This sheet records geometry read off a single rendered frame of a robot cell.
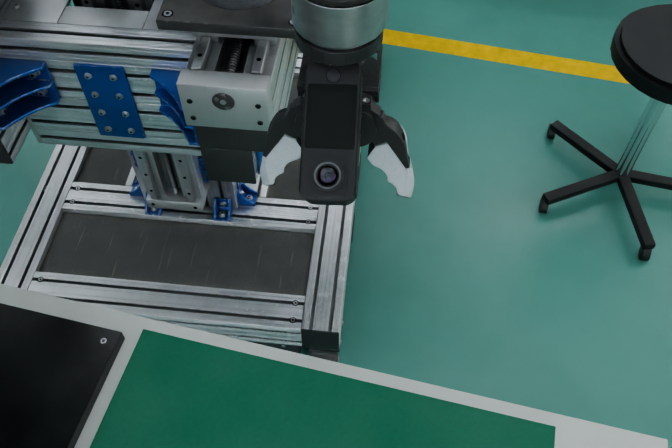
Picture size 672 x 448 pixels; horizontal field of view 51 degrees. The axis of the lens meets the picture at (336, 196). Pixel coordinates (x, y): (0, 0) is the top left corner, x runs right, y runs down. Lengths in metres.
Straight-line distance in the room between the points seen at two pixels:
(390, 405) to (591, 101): 1.72
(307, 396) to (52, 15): 0.76
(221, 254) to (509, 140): 1.04
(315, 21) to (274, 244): 1.31
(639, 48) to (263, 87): 1.11
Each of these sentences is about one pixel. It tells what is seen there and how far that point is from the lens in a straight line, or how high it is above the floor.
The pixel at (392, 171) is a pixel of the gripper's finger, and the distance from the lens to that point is 0.66.
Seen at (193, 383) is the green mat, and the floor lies 0.75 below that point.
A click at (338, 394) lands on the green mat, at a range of 1.04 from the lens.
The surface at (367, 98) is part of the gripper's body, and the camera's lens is 0.60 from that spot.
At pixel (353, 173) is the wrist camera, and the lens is 0.55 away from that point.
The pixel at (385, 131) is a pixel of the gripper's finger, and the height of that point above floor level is 1.26.
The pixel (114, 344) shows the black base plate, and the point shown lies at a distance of 1.09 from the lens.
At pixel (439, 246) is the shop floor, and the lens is 2.06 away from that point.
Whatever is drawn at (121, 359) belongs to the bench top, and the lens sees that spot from 1.10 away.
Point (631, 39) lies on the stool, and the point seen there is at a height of 0.56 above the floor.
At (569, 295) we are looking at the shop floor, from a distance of 2.06.
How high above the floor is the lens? 1.71
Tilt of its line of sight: 53 degrees down
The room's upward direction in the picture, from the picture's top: straight up
